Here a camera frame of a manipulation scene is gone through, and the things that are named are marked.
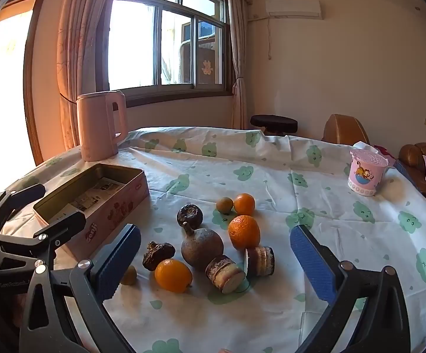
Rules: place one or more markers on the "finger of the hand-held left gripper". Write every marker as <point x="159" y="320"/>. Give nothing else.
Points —
<point x="64" y="228"/>
<point x="25" y="195"/>

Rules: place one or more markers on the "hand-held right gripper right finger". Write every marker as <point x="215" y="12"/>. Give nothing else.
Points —
<point x="312" y="261"/>

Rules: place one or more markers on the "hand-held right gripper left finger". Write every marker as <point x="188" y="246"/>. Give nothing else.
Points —
<point x="121" y="261"/>

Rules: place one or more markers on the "small green-brown fruit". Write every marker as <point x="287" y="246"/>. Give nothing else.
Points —
<point x="224" y="205"/>
<point x="129" y="276"/>

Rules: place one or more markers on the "pink tin box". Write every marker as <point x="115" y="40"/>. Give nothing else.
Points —
<point x="117" y="213"/>

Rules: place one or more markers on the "oval orange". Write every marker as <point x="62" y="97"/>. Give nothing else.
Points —
<point x="173" y="275"/>

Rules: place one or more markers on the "large orange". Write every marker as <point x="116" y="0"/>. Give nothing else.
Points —
<point x="244" y="231"/>

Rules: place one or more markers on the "brown round pomegranate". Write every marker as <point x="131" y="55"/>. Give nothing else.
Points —
<point x="202" y="248"/>

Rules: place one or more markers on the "sugarcane piece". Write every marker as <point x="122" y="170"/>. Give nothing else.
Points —
<point x="224" y="274"/>

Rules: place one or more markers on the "small orange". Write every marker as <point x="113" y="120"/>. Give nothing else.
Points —
<point x="244" y="204"/>

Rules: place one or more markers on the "dark dried fruit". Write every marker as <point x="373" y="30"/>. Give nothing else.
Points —
<point x="158" y="255"/>

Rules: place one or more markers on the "printed paper leaflet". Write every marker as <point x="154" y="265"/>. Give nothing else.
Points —
<point x="99" y="193"/>

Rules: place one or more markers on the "dark purple mangosteen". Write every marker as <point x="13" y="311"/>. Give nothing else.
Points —
<point x="190" y="215"/>

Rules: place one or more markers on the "white green-cloud tablecloth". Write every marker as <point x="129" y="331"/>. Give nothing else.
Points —
<point x="264" y="176"/>

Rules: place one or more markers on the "pink electric kettle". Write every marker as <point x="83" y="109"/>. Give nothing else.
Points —
<point x="97" y="128"/>

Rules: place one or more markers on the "pink cartoon cup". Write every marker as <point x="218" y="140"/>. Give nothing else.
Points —
<point x="367" y="172"/>

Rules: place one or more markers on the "white tissue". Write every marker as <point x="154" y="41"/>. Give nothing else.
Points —
<point x="363" y="145"/>

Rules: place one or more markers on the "red cloth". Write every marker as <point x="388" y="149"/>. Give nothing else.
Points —
<point x="384" y="153"/>

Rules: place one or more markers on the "brown leather chair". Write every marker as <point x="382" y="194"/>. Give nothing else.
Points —
<point x="343" y="130"/>

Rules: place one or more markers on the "black round stool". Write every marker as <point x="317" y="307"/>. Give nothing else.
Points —
<point x="273" y="122"/>

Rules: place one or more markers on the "brown leather sofa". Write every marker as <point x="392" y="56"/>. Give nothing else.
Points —
<point x="413" y="158"/>

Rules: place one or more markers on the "beige patterned curtain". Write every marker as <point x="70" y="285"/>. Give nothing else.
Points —
<point x="77" y="51"/>

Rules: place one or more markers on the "sliding glass window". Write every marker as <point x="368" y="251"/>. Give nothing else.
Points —
<point x="161" y="44"/>

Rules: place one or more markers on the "beige tied curtain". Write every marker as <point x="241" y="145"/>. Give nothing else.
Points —
<point x="239" y="62"/>

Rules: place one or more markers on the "pale window sticker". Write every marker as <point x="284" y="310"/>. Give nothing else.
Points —
<point x="207" y="68"/>

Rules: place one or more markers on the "white air conditioner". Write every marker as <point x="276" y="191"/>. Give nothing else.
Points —
<point x="294" y="8"/>

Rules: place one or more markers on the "wooden door frame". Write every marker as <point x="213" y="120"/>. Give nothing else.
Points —
<point x="31" y="99"/>

